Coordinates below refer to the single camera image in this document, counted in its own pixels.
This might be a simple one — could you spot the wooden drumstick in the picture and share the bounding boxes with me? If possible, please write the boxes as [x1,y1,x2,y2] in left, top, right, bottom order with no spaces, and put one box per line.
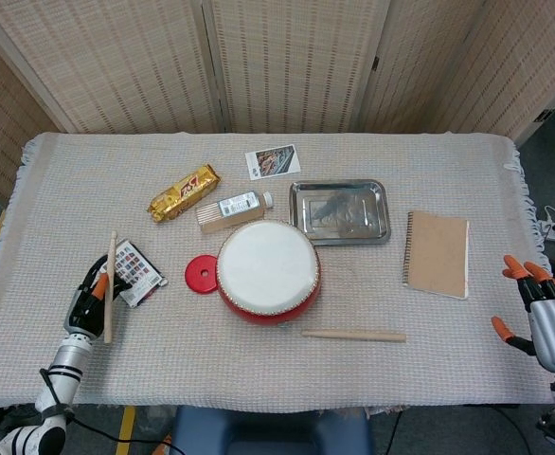
[300,329,407,344]
[103,230,118,344]

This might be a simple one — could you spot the beige woven tablecloth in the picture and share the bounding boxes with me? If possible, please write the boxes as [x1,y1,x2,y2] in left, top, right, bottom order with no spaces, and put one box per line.
[0,131,555,410]

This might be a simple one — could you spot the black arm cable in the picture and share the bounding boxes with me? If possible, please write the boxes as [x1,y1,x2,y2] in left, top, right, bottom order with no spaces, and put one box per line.
[68,414,177,451]

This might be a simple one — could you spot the stainless steel tray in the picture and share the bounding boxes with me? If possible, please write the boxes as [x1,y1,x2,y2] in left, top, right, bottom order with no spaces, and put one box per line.
[289,178,392,247]

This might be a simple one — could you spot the blue padded seat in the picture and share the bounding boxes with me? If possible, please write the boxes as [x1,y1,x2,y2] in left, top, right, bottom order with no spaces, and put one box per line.
[170,405,373,455]

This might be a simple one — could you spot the gold biscuit packet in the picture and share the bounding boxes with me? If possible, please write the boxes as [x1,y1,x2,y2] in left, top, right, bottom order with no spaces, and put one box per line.
[146,164,223,225]

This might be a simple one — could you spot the wooden stick box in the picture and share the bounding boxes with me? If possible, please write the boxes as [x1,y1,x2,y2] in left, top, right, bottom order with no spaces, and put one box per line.
[195,202,265,234]

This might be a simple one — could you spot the kraft spiral notebook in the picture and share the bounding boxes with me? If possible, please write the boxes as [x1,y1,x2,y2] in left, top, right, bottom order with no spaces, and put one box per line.
[403,210,472,300]

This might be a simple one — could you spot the stamp print card box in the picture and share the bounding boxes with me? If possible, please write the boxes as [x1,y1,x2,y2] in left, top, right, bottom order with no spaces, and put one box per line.
[96,239,170,309]

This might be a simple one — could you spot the clear bottle with white cap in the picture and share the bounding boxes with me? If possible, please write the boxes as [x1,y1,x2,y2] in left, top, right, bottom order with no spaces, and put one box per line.
[218,191,276,218]

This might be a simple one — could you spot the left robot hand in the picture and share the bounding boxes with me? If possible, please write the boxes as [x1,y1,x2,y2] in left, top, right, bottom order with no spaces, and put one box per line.
[63,254,134,340]

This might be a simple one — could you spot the woven folding screen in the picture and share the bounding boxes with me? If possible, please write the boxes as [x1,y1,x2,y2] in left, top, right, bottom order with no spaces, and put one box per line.
[0,0,555,205]

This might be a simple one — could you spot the photo postcard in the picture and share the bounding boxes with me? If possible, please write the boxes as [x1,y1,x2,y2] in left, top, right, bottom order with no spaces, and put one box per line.
[244,143,303,181]

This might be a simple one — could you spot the red drum with white head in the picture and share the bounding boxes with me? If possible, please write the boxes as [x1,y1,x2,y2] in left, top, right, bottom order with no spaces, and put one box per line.
[215,221,324,328]

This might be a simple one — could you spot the red plastic disc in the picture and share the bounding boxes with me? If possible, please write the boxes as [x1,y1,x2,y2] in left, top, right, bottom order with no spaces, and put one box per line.
[185,254,222,295]

